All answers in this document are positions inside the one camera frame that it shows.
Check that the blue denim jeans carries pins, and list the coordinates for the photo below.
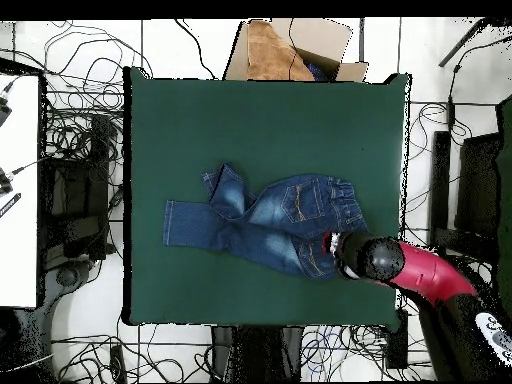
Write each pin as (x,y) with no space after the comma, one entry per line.
(260,224)

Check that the dark green table cloth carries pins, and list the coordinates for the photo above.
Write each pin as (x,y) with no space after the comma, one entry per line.
(260,120)

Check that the dark blue fabric item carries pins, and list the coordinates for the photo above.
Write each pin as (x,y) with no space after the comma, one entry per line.
(316,72)

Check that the black label strip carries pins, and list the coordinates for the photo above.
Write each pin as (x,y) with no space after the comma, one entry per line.
(10,204)

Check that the green covered side table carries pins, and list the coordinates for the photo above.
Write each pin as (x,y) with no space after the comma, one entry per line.
(504,180)

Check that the black slanted rod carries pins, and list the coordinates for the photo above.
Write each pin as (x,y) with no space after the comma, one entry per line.
(460,44)

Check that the black office chair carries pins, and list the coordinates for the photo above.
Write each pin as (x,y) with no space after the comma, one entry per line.
(80,192)
(476,184)

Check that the white table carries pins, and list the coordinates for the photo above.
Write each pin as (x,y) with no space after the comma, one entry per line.
(20,248)

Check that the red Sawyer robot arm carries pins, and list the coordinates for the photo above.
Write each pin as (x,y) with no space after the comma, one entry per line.
(424,272)

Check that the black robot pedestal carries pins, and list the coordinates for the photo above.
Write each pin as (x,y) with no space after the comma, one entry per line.
(256,352)

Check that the cardboard box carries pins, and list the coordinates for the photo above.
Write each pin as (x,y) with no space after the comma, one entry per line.
(320,38)

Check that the brown cloth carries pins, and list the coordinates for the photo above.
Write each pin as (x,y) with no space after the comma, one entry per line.
(268,56)

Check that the black power strip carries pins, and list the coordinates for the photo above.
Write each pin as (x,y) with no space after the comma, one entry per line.
(118,364)

